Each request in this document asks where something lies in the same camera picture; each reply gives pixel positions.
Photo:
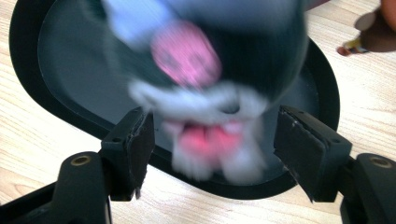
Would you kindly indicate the black hook rack with tray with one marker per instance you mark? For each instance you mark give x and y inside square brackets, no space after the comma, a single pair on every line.
[77,71]

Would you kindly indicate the red charm with tassel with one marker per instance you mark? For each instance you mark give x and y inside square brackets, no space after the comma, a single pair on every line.
[345,50]

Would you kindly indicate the black and white plush toy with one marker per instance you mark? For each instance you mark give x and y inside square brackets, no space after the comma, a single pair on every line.
[218,93]

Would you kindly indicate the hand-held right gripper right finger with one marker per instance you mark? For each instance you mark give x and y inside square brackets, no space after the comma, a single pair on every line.
[308,152]

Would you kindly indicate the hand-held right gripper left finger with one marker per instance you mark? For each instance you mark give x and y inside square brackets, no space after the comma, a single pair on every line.
[137,146]

